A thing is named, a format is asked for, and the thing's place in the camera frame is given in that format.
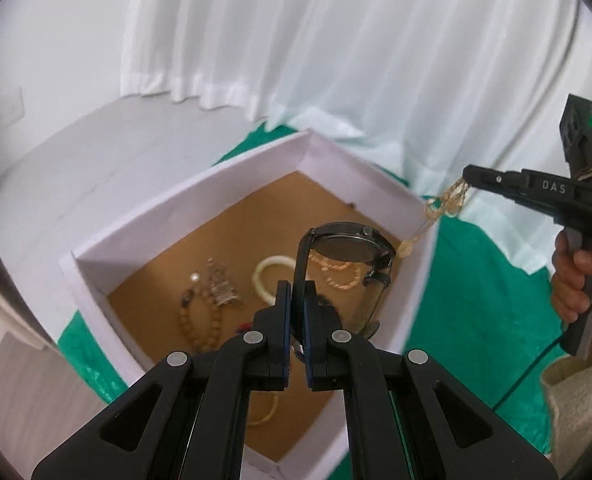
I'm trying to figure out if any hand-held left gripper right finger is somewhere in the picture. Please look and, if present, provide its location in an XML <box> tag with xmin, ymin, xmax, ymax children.
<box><xmin>303</xmin><ymin>281</ymin><xmax>560</xmax><ymax>480</ymax></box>

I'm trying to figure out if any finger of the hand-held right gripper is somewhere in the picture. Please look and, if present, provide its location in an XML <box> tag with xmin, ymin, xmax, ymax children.
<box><xmin>462</xmin><ymin>164</ymin><xmax>577</xmax><ymax>211</ymax></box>
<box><xmin>512</xmin><ymin>193</ymin><xmax>577</xmax><ymax>223</ymax></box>

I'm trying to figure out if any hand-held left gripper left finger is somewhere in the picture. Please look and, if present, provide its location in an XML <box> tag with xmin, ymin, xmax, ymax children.
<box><xmin>30</xmin><ymin>281</ymin><xmax>293</xmax><ymax>480</ymax></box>

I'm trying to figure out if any pink bead bracelet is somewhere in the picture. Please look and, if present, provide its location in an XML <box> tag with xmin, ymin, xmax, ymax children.
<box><xmin>308</xmin><ymin>252</ymin><xmax>363</xmax><ymax>292</ymax></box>

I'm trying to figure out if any pale jade bangle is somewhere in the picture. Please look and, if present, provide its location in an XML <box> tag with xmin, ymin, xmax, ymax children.
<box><xmin>252</xmin><ymin>255</ymin><xmax>297</xmax><ymax>306</ymax></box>

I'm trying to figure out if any thin gold chain necklace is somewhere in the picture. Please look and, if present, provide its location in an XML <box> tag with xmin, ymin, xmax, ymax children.
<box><xmin>398</xmin><ymin>175</ymin><xmax>471</xmax><ymax>261</ymax></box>

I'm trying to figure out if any black wristwatch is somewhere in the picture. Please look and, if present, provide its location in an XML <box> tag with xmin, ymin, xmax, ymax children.
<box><xmin>293</xmin><ymin>221</ymin><xmax>397</xmax><ymax>344</ymax></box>

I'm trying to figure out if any wooden bead bracelet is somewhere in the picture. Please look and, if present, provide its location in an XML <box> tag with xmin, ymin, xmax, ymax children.
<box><xmin>177</xmin><ymin>289</ymin><xmax>225</xmax><ymax>354</ymax></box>

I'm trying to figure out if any white cardboard box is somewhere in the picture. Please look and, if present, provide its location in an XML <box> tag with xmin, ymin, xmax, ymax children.
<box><xmin>58</xmin><ymin>129</ymin><xmax>439</xmax><ymax>480</ymax></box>

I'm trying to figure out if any person's right forearm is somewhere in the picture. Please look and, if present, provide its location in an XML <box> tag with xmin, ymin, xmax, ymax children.
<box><xmin>540</xmin><ymin>350</ymin><xmax>592</xmax><ymax>480</ymax></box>

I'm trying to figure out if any person's right hand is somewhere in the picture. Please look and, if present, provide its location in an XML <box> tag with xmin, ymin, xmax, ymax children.
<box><xmin>550</xmin><ymin>232</ymin><xmax>592</xmax><ymax>359</ymax></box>

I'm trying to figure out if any silver charm ornament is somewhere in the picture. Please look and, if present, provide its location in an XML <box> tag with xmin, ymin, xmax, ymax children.
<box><xmin>191</xmin><ymin>257</ymin><xmax>247</xmax><ymax>309</ymax></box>

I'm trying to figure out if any green cloth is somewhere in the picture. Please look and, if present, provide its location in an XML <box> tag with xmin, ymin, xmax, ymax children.
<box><xmin>56</xmin><ymin>120</ymin><xmax>572</xmax><ymax>480</ymax></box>

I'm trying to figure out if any white curtain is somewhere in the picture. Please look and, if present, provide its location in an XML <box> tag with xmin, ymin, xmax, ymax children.
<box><xmin>118</xmin><ymin>0</ymin><xmax>592</xmax><ymax>281</ymax></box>

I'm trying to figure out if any pale bead string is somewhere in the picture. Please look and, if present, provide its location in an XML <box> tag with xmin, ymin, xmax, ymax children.
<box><xmin>247</xmin><ymin>392</ymin><xmax>281</xmax><ymax>429</ymax></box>

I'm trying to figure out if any black cable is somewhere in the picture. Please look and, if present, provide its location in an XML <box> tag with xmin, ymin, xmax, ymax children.
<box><xmin>493</xmin><ymin>247</ymin><xmax>592</xmax><ymax>411</ymax></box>

